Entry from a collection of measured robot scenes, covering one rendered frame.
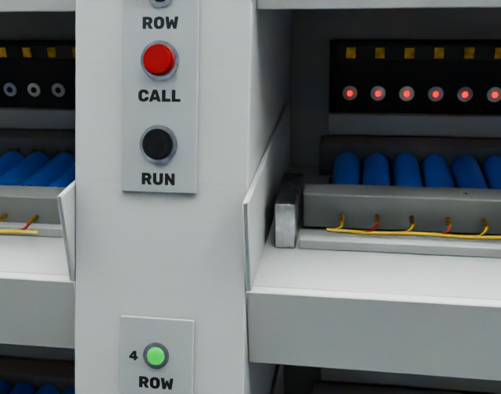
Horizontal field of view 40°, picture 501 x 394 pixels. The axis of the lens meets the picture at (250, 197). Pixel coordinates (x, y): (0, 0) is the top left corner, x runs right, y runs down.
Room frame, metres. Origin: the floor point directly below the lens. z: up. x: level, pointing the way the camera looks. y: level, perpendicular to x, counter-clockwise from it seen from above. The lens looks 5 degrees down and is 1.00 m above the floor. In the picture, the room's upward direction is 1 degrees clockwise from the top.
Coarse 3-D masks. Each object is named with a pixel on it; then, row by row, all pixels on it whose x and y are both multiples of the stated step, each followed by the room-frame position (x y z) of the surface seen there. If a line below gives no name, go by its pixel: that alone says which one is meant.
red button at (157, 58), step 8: (152, 48) 0.35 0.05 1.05; (160, 48) 0.35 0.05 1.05; (168, 48) 0.35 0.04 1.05; (144, 56) 0.35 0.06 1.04; (152, 56) 0.35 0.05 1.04; (160, 56) 0.35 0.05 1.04; (168, 56) 0.35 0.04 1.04; (144, 64) 0.35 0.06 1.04; (152, 64) 0.35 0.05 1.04; (160, 64) 0.35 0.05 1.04; (168, 64) 0.35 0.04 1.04; (152, 72) 0.35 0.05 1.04; (160, 72) 0.35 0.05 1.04; (168, 72) 0.35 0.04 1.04
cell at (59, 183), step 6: (72, 168) 0.47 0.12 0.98; (66, 174) 0.46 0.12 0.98; (72, 174) 0.46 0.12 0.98; (60, 180) 0.45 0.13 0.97; (66, 180) 0.46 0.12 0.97; (72, 180) 0.46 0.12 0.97; (48, 186) 0.45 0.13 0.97; (54, 186) 0.45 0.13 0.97; (60, 186) 0.45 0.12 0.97; (66, 186) 0.45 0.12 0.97
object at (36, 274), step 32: (32, 128) 0.55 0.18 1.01; (64, 128) 0.55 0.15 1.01; (64, 192) 0.35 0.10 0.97; (64, 224) 0.35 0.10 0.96; (0, 256) 0.39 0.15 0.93; (32, 256) 0.39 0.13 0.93; (64, 256) 0.39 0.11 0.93; (0, 288) 0.37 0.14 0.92; (32, 288) 0.37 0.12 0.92; (64, 288) 0.37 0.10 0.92; (0, 320) 0.38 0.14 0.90; (32, 320) 0.38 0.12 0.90; (64, 320) 0.37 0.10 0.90
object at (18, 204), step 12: (0, 192) 0.43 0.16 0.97; (12, 192) 0.42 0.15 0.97; (24, 192) 0.42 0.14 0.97; (36, 192) 0.42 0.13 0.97; (48, 192) 0.42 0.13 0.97; (60, 192) 0.42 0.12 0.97; (0, 204) 0.42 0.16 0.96; (12, 204) 0.42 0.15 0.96; (24, 204) 0.42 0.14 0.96; (36, 204) 0.42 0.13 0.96; (48, 204) 0.42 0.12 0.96; (0, 216) 0.42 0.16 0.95; (12, 216) 0.42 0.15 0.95; (24, 216) 0.42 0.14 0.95; (36, 216) 0.42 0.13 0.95; (48, 216) 0.42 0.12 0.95; (24, 228) 0.41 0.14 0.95
